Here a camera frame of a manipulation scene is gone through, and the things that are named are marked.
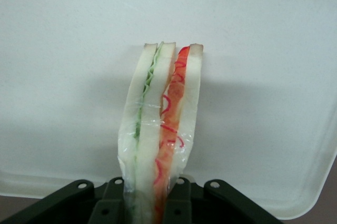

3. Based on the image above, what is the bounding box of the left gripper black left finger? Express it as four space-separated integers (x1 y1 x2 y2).
0 176 126 224

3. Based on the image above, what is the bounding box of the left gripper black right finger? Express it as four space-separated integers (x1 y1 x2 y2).
163 175 284 224

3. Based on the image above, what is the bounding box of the cream plastic tray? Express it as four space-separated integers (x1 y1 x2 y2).
0 0 337 221

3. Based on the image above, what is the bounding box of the plastic sandwich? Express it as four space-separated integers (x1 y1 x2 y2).
117 41 205 224

